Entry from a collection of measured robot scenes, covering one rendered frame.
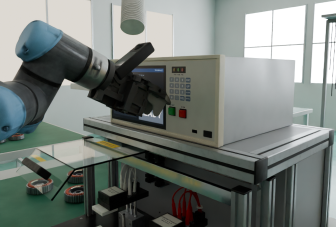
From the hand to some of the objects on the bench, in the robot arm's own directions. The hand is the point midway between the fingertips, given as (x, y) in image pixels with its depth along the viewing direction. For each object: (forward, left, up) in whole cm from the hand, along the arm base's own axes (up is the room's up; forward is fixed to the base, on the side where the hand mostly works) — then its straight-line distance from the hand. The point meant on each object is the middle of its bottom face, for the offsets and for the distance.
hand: (167, 99), depth 73 cm
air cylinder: (+2, +19, -45) cm, 49 cm away
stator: (-10, +75, -50) cm, 90 cm away
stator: (+8, +76, -49) cm, 91 cm away
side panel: (+31, -24, -45) cm, 60 cm away
